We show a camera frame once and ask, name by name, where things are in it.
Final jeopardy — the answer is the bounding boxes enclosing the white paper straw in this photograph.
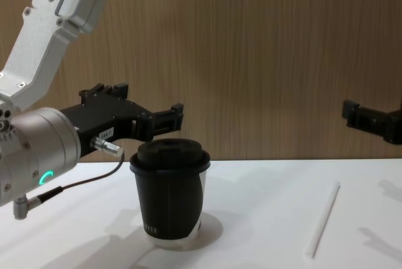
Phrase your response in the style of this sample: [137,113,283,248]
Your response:
[305,181,341,250]

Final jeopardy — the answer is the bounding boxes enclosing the black plastic cup lid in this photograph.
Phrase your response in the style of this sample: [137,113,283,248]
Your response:
[130,138,212,176]

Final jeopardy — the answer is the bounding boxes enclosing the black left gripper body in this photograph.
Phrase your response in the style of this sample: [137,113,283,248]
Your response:
[59,95,155,158]

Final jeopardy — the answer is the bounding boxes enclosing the black paper coffee cup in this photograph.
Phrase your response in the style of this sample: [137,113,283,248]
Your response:
[130,138,212,248]

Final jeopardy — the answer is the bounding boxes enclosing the thin dark gripper cable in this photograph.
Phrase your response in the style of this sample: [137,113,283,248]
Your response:
[12,136,126,220]

